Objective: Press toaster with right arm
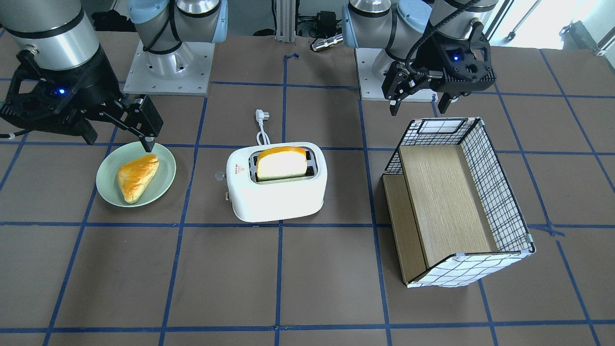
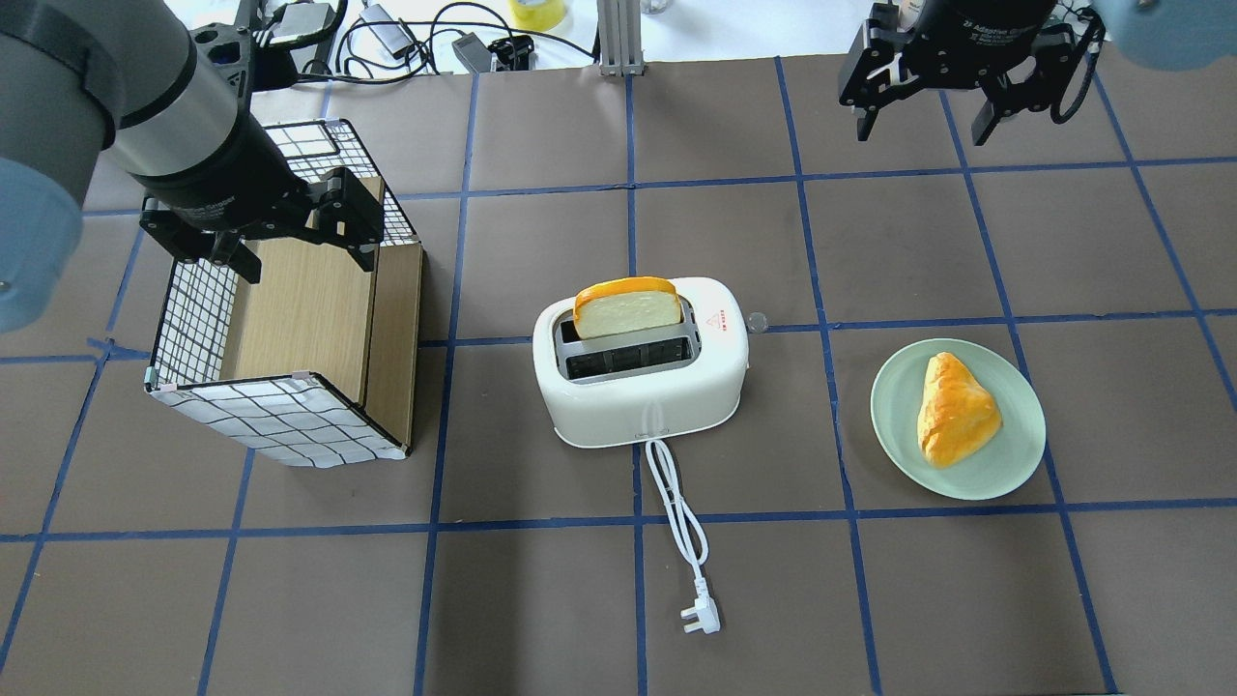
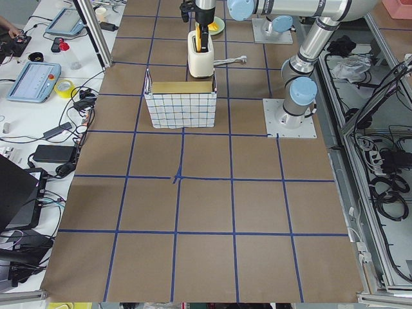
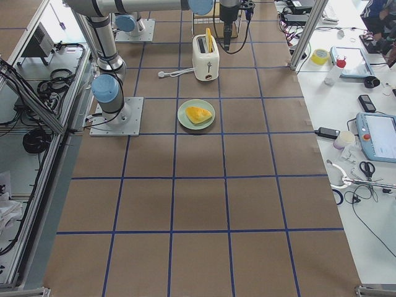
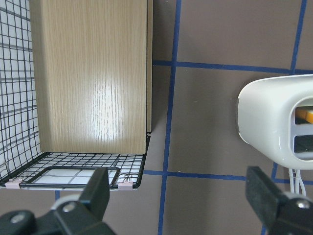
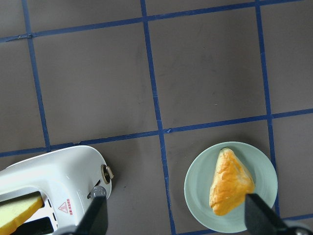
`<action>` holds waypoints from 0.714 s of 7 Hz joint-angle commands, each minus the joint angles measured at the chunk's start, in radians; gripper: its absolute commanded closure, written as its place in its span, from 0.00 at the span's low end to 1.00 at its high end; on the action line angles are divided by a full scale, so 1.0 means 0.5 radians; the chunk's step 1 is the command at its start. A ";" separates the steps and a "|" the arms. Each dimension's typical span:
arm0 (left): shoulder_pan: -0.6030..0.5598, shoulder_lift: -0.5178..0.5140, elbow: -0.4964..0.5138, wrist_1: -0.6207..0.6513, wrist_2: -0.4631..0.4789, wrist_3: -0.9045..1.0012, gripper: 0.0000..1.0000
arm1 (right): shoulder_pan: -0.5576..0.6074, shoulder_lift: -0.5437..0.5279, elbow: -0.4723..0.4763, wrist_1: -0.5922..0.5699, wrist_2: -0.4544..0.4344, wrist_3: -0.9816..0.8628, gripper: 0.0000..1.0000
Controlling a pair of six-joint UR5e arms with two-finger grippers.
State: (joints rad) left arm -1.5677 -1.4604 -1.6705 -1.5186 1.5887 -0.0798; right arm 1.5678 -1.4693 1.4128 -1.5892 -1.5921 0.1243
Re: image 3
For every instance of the light wooden board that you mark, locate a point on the light wooden board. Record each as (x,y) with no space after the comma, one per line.
(182,87)

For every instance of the white two-slot toaster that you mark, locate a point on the white two-slot toaster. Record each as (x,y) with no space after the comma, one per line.
(201,65)

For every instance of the pink box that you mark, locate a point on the pink box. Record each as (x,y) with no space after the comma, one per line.
(398,9)

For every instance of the aluminium frame post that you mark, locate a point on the aluminium frame post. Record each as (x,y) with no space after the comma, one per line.
(90,21)

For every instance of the black laptop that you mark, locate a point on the black laptop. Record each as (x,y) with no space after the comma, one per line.
(21,193)

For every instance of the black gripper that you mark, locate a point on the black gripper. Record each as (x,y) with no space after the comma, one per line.
(203,17)

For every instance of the yellow tape roll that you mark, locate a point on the yellow tape roll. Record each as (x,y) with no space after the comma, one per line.
(65,88)

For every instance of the person hand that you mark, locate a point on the person hand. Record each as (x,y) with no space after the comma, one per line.
(14,32)

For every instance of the teach pendant near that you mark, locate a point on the teach pendant near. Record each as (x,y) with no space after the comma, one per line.
(35,82)

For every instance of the crumpled white cloth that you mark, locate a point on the crumpled white cloth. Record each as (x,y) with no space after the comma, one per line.
(352,68)

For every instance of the teach pendant far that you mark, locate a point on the teach pendant far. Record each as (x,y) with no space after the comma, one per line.
(66,23)

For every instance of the green plate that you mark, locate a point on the green plate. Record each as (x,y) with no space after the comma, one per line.
(216,27)

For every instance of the paper cup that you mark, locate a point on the paper cup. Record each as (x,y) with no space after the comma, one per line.
(102,14)

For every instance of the teach pendant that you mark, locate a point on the teach pendant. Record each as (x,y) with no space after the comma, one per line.
(66,23)
(35,82)

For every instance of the wire basket with checked liner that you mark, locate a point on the wire basket with checked liner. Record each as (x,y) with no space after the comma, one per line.
(175,111)

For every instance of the yellow toast slice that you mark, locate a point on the yellow toast slice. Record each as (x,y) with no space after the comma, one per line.
(202,38)

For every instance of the black power adapter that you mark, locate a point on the black power adapter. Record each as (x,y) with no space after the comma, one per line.
(54,153)

